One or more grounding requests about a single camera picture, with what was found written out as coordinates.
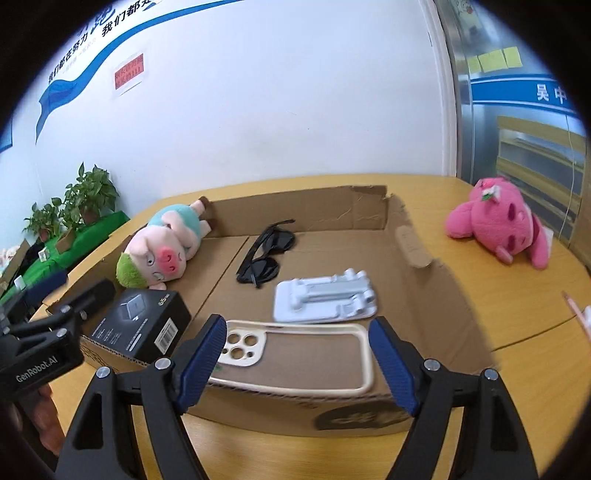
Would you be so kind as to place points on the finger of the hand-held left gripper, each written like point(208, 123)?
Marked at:
point(97, 297)
point(46, 328)

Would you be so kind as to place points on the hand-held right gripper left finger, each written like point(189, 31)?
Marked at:
point(203, 364)

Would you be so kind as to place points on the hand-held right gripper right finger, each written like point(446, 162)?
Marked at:
point(392, 364)

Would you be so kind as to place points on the black product box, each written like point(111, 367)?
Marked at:
point(138, 323)

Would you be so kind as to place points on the cream phone case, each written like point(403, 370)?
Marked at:
point(247, 326)

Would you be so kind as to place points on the white phone stand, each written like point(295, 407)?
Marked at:
point(295, 304)

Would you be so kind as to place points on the brown cardboard box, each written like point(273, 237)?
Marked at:
point(332, 249)

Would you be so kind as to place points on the wooden desktop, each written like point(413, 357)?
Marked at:
point(508, 369)

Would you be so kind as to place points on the person's left hand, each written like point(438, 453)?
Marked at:
point(50, 415)

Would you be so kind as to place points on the green cloth side table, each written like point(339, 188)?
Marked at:
point(92, 235)

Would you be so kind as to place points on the small wooden box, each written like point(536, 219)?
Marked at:
point(67, 240)

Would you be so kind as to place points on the small white box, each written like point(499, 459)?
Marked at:
point(45, 255)

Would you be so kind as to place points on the tan cardboard piece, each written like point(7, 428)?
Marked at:
point(18, 258)

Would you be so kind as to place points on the pink pig plush toy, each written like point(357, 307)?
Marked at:
point(157, 249)

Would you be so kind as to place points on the small potted green plant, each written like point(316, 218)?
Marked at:
point(44, 219)

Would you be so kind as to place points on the large potted green plant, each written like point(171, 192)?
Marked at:
point(92, 189)

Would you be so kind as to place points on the black sunglasses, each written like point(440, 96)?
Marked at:
point(261, 270)

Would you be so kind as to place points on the pink bear plush toy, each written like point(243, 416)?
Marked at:
point(494, 221)

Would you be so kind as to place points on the pink and white small object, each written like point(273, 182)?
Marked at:
point(582, 318)

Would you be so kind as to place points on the blue door banner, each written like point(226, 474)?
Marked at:
point(508, 90)

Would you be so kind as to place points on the yellow sticky note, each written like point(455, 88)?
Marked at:
point(475, 63)
point(493, 60)
point(512, 56)

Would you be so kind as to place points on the cartoon door poster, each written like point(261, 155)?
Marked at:
point(471, 18)

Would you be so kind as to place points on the blue wall decal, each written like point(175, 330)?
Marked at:
point(60, 90)

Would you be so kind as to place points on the red wall sign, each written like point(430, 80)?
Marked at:
point(129, 74)

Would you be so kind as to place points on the glass door with metal frame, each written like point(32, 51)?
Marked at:
point(461, 138)

